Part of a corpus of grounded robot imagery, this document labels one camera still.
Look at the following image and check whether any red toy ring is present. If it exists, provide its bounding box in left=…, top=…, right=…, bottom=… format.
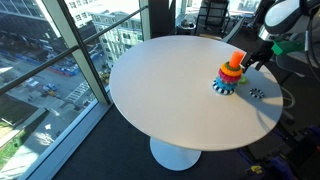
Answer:
left=217, top=69, right=242, bottom=84

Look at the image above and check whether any dark green toy ring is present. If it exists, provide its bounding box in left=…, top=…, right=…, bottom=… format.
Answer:
left=224, top=61, right=243, bottom=72

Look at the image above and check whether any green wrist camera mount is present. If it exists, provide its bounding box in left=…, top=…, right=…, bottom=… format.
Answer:
left=271, top=39, right=306, bottom=57

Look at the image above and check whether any grey window mullion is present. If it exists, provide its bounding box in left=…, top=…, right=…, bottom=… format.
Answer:
left=42, top=0, right=111, bottom=105
left=138, top=0, right=152, bottom=42

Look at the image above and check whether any white floor cable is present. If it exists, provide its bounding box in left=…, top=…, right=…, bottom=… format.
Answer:
left=281, top=86, right=298, bottom=118

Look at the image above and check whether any grey slanted chair back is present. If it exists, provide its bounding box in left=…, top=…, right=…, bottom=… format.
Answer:
left=221, top=16, right=246, bottom=44

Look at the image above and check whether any yellow black tag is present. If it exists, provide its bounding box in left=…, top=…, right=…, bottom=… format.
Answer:
left=250, top=164, right=265, bottom=175

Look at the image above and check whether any dark window rail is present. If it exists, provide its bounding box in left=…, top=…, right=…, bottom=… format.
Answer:
left=0, top=4, right=150, bottom=96

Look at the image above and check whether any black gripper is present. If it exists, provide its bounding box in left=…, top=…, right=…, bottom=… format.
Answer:
left=241, top=39, right=276, bottom=74

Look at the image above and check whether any blue purple tool pile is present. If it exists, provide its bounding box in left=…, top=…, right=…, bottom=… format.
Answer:
left=269, top=124, right=320, bottom=180

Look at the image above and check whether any black frame chair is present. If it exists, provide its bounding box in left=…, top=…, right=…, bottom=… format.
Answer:
left=194, top=0, right=232, bottom=38

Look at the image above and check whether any orange stand peg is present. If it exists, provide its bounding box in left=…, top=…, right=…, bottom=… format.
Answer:
left=228, top=50, right=246, bottom=69

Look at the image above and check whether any white table pedestal base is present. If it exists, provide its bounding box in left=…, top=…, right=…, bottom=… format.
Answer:
left=149, top=136, right=203, bottom=172

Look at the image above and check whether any small black white striped ring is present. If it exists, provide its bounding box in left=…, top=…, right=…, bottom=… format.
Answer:
left=248, top=87, right=265, bottom=100

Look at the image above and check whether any blue toy ring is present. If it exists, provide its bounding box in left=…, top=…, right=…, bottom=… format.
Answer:
left=214, top=76, right=239, bottom=92

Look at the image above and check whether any orange toy ring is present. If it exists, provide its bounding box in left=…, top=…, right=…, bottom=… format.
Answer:
left=219, top=64, right=244, bottom=78

